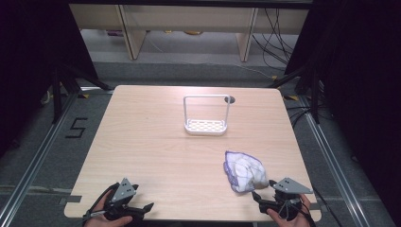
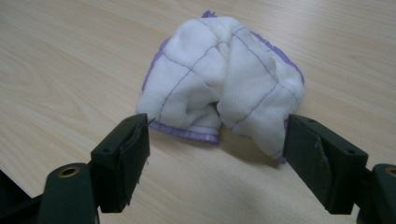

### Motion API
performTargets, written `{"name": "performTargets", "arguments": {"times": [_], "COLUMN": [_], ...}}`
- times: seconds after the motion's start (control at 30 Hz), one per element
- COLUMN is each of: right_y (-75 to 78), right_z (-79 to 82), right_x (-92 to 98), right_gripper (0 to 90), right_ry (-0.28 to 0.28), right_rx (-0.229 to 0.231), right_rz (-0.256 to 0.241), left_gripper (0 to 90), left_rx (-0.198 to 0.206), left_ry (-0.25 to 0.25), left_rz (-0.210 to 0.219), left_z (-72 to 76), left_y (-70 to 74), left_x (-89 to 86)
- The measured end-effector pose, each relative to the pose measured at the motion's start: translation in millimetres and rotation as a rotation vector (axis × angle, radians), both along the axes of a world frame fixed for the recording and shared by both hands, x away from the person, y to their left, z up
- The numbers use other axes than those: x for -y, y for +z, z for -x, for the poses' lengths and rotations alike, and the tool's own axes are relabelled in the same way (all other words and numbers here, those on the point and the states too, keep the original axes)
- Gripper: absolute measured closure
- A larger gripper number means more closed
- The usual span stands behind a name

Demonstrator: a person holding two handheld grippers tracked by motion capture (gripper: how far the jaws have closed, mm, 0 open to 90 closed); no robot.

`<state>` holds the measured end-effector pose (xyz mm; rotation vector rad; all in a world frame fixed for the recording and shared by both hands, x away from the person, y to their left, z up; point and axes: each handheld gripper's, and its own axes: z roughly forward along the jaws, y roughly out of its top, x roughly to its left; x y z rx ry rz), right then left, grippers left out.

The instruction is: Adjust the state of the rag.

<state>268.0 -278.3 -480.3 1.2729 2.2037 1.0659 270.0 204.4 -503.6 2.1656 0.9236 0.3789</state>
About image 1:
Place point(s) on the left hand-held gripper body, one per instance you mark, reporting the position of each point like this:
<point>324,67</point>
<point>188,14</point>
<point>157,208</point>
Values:
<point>122,191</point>

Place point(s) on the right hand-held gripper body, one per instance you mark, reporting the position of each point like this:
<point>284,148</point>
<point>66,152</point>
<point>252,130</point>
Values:
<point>288,186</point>

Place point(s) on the white cloth with purple edge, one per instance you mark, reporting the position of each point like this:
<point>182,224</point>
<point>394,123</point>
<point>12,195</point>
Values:
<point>246,171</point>

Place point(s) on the person's right hand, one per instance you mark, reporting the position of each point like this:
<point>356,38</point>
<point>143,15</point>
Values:
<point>293,223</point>

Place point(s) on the person's left hand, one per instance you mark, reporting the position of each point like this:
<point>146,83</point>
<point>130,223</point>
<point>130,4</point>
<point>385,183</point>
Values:
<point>96,220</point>

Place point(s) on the black tripod stand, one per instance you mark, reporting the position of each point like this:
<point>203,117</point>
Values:
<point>57,94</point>
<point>314,94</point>

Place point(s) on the black curtain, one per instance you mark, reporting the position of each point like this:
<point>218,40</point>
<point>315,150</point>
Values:
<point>362,78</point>
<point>28,63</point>

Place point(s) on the yellow round object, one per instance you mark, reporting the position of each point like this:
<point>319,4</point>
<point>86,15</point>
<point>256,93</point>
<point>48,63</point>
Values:
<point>193,32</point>

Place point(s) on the beige wooden shelf unit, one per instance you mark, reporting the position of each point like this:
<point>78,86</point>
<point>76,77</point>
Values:
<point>189,19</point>

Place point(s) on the aluminium floor rail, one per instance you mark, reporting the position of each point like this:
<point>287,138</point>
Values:
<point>34,160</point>
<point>334,164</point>

